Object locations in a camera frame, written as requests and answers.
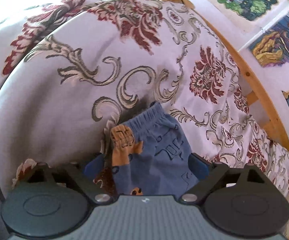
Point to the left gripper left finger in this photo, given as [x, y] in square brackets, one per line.
[83, 175]

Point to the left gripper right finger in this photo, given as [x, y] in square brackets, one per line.
[209, 175]

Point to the blue patterned child pants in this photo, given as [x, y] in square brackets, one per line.
[149, 156]

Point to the floral white bedsheet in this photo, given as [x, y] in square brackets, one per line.
[71, 72]

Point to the swirl painting poster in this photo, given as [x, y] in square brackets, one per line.
[272, 47]

